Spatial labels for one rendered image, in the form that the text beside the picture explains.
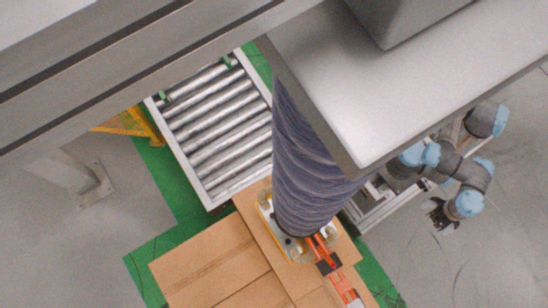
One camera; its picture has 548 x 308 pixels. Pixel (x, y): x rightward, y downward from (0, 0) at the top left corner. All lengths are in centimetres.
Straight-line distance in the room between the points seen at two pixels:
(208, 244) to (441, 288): 163
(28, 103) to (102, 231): 322
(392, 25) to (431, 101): 7
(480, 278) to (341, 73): 318
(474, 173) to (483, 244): 203
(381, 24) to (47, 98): 24
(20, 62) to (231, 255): 250
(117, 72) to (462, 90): 27
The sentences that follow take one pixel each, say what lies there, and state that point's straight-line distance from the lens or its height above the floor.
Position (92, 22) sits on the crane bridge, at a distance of 22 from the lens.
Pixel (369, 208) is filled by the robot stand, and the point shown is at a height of 21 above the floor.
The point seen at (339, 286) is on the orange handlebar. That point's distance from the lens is 204.
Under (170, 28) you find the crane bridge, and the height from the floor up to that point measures 301.
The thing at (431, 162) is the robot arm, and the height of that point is 183.
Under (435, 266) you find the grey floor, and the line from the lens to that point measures 339.
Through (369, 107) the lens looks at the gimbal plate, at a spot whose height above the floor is 288.
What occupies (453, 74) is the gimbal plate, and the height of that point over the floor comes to 288.
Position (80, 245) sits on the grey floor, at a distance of 350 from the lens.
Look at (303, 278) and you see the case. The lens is 227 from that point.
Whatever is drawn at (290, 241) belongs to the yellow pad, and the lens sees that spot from 213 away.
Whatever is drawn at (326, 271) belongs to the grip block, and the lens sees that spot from 203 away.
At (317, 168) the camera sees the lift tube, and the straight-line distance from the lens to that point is 76.
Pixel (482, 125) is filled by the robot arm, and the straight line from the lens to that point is 185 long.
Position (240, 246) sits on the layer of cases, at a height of 54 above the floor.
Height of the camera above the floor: 321
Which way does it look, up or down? 74 degrees down
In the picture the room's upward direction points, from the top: 2 degrees counter-clockwise
